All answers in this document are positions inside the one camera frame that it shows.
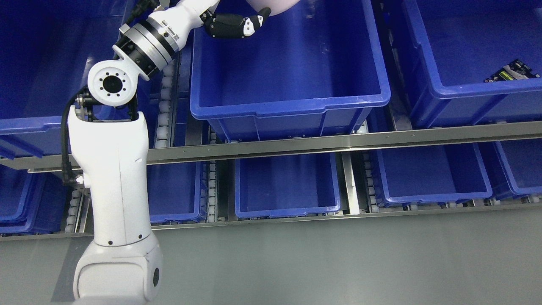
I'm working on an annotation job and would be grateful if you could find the black white robotic hand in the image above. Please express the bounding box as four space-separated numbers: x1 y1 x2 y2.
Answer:
164 0 272 39

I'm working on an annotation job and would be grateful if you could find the pink bowl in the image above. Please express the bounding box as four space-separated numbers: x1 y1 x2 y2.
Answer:
246 0 300 16

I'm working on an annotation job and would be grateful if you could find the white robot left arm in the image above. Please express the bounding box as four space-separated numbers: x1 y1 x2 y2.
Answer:
63 0 219 305

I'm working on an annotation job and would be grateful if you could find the blue bin upper middle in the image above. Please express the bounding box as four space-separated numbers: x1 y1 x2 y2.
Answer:
189 0 391 141

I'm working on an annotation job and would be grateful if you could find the blue bin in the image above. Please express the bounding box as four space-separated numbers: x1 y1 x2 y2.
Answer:
0 0 136 159
189 0 391 141
147 162 209 225
0 166 68 235
369 143 493 207
235 153 341 219
387 0 542 129
478 139 542 200

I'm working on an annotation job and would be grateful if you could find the blue bin lower middle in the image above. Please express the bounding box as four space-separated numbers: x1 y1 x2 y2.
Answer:
235 153 341 219

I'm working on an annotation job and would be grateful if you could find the blue bin upper left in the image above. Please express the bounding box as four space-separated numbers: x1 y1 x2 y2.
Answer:
0 0 136 159

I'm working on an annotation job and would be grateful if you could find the blue bin lower far left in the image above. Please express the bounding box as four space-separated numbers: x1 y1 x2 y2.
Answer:
0 166 68 235

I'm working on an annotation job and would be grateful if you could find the blue bin upper right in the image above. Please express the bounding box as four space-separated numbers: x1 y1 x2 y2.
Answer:
387 0 542 129

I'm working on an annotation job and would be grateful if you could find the black packet in bin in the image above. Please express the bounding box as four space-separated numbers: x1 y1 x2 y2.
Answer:
484 58 541 83

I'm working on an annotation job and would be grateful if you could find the blue bin lower far right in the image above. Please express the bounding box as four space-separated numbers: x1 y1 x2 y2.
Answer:
478 139 542 200

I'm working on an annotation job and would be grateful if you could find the steel shelf rail lower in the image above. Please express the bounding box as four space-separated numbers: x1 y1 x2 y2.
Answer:
0 202 542 242

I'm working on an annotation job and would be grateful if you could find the steel shelf rail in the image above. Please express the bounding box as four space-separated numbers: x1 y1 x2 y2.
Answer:
0 121 542 173
0 202 542 242

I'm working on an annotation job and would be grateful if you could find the steel shelf rail upper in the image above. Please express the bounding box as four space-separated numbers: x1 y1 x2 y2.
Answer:
0 121 542 173

